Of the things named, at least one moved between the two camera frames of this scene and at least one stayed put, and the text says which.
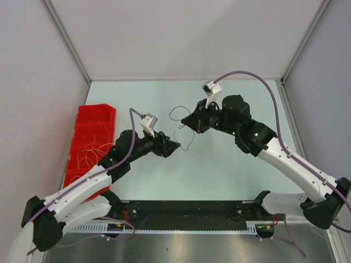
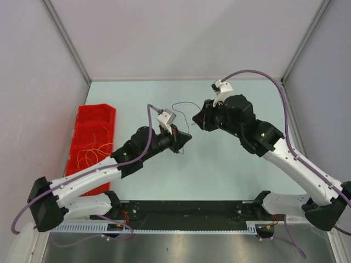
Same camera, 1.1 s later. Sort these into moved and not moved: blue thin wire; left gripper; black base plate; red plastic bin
Moved: left gripper; blue thin wire
Not moved: red plastic bin; black base plate
